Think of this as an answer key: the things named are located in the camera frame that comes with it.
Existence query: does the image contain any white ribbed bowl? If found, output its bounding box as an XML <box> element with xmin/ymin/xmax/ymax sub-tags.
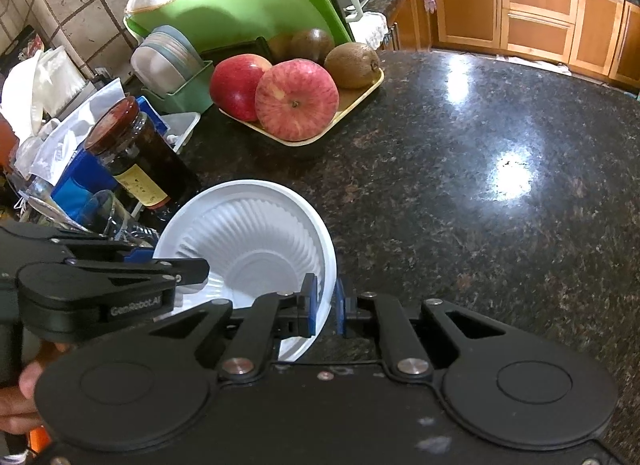
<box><xmin>154</xmin><ymin>179</ymin><xmax>337</xmax><ymax>332</ymax></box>

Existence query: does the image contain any person's left hand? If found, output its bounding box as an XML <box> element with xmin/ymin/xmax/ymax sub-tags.
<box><xmin>0</xmin><ymin>360</ymin><xmax>44</xmax><ymax>435</ymax></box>

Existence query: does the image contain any clear glass cup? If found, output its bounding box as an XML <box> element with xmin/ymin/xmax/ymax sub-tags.
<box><xmin>77</xmin><ymin>190</ymin><xmax>137</xmax><ymax>244</ymax></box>

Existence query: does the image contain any dark jar red lid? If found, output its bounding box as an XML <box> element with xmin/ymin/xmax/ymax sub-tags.
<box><xmin>84</xmin><ymin>96</ymin><xmax>201</xmax><ymax>222</ymax></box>

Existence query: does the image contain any blue carton box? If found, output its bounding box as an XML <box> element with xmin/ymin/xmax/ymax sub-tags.
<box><xmin>53</xmin><ymin>97</ymin><xmax>167</xmax><ymax>217</ymax></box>

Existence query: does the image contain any red apple left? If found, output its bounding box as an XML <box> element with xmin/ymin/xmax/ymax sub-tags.
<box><xmin>209</xmin><ymin>54</ymin><xmax>272</xmax><ymax>122</ymax></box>

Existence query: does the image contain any red apple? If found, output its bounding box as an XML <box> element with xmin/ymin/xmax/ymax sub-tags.
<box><xmin>255</xmin><ymin>59</ymin><xmax>340</xmax><ymax>142</ymax></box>
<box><xmin>209</xmin><ymin>54</ymin><xmax>272</xmax><ymax>122</ymax></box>

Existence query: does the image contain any red apple right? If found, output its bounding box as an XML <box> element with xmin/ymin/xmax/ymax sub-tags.
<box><xmin>255</xmin><ymin>59</ymin><xmax>340</xmax><ymax>142</ymax></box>

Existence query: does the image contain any yellow fruit tray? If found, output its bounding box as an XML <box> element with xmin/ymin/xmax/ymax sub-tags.
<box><xmin>219</xmin><ymin>68</ymin><xmax>385</xmax><ymax>148</ymax></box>

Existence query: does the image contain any brown kiwi fruit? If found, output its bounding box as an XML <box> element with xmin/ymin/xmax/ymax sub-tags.
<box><xmin>323</xmin><ymin>43</ymin><xmax>381</xmax><ymax>89</ymax></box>

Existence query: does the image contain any green cutting board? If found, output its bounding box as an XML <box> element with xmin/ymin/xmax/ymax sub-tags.
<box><xmin>124</xmin><ymin>0</ymin><xmax>352</xmax><ymax>52</ymax></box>

